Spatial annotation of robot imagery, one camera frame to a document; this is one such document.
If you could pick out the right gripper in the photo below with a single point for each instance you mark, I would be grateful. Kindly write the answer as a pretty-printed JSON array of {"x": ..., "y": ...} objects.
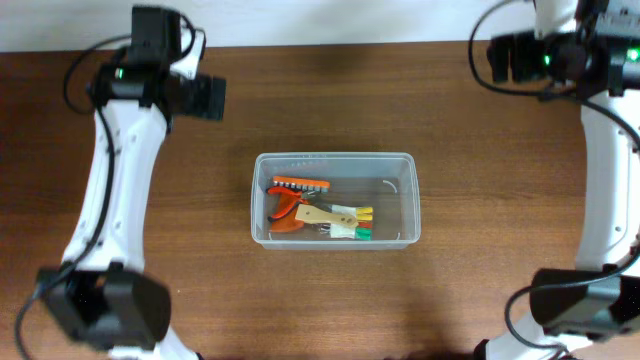
[{"x": 522, "y": 48}]

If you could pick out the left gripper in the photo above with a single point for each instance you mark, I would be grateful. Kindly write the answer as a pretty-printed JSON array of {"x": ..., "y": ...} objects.
[{"x": 210, "y": 98}]

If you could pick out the orange handled pliers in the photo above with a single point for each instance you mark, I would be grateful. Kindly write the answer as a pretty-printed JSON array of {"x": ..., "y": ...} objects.
[{"x": 293, "y": 198}]

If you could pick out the orange socket rail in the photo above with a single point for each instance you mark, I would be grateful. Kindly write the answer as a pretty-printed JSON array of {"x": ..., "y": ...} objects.
[{"x": 301, "y": 184}]

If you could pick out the clear plastic container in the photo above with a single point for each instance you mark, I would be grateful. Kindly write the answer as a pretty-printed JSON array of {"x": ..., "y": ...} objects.
[{"x": 385, "y": 181}]

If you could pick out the orange scraper wooden handle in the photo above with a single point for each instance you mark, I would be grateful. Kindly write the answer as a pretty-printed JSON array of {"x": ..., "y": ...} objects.
[{"x": 305, "y": 214}]

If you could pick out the clear pack coloured plugs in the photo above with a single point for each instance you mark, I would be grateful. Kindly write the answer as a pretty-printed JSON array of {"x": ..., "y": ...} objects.
[{"x": 358, "y": 227}]

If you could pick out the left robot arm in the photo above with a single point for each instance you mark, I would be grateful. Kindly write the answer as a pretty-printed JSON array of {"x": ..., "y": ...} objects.
[{"x": 100, "y": 295}]

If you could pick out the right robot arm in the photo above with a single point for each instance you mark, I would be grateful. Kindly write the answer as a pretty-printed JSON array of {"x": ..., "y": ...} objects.
[{"x": 587, "y": 53}]

